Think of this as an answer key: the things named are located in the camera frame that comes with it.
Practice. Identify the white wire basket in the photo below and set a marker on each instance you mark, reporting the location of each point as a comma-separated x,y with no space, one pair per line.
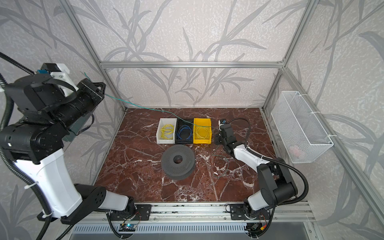
299,125

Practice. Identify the grey perforated spool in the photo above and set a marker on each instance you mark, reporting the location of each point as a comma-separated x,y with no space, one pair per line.
178,162

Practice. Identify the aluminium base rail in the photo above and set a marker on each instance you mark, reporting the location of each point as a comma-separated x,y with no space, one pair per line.
217,212

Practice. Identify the clear plastic wall tray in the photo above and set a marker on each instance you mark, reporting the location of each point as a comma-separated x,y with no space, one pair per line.
80,126

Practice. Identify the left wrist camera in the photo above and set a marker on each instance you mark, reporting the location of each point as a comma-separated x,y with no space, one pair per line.
61,73

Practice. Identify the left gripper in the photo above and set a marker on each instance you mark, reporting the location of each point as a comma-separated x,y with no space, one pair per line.
94,91

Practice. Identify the yellow storage bin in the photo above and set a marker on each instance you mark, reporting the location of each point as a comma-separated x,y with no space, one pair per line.
202,131

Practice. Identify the white storage bin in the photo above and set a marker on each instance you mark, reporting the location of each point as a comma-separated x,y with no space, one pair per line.
166,131

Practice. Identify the black storage bin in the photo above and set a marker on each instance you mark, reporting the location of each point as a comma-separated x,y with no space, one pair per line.
184,131

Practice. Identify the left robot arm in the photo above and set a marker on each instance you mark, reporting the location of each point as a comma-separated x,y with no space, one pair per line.
35,146

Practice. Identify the pink object in basket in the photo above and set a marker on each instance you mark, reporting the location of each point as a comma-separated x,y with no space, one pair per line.
296,151

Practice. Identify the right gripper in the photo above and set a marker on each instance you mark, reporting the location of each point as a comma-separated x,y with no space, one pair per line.
226,137

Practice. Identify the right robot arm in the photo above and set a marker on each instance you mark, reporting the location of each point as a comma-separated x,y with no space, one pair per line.
277,186

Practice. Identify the left controller board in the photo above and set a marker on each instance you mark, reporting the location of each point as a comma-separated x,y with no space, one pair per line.
128,227

